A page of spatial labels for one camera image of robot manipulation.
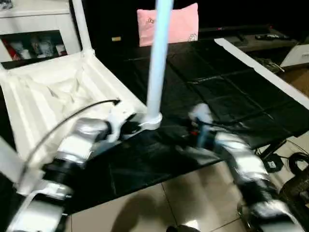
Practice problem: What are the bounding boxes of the red bottle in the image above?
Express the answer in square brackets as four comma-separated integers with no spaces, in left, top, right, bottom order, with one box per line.
[6,40,19,58]

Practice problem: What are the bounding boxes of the black tripod stand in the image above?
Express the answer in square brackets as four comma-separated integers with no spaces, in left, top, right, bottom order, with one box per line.
[258,138,290,158]

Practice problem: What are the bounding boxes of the black cabinet with gold label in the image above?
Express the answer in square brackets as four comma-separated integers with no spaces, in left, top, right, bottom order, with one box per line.
[80,0,309,46]

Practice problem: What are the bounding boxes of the dark wicker basket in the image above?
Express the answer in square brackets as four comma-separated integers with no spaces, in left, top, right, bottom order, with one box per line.
[279,176,309,228]

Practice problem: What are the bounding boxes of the pink pillow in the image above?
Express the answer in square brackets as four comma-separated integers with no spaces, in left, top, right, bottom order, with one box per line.
[137,3,199,47]

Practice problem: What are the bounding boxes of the white plastic table leg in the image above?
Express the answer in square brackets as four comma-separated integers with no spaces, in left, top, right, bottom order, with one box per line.
[71,0,96,56]
[0,137,30,187]
[144,0,175,129]

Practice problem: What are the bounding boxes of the white flat board strip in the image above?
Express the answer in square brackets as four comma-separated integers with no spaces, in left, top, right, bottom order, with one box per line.
[214,38,309,109]

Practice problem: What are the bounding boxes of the white furniture corner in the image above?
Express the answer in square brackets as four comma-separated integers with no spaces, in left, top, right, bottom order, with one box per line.
[281,43,309,68]

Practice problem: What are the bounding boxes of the white plastic table top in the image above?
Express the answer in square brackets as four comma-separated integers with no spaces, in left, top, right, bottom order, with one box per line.
[0,48,163,194]

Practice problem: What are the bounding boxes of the black work mat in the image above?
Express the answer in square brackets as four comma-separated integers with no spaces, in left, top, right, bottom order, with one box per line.
[0,38,309,216]

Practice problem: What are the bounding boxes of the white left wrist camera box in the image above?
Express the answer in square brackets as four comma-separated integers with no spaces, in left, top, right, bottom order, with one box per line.
[107,102,138,143]

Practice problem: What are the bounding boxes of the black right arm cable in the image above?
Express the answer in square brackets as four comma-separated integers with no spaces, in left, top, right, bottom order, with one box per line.
[198,121,252,133]

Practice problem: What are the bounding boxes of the black floor cable coil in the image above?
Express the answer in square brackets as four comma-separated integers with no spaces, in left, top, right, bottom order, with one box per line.
[288,152,309,175]

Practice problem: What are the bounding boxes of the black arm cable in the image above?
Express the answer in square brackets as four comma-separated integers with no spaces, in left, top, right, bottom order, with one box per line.
[22,99,121,179]
[198,121,252,133]

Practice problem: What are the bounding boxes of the black box with white label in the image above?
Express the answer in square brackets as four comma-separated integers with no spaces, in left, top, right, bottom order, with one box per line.
[263,155,283,173]

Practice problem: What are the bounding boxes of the black remote control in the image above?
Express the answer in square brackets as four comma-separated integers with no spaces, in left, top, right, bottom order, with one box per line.
[255,33,286,41]

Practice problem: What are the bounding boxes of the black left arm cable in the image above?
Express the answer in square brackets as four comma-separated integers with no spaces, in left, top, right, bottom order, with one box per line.
[22,99,121,179]

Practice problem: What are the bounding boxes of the white glass-door cabinet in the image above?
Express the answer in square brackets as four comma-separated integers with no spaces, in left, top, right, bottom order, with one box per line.
[0,0,82,68]

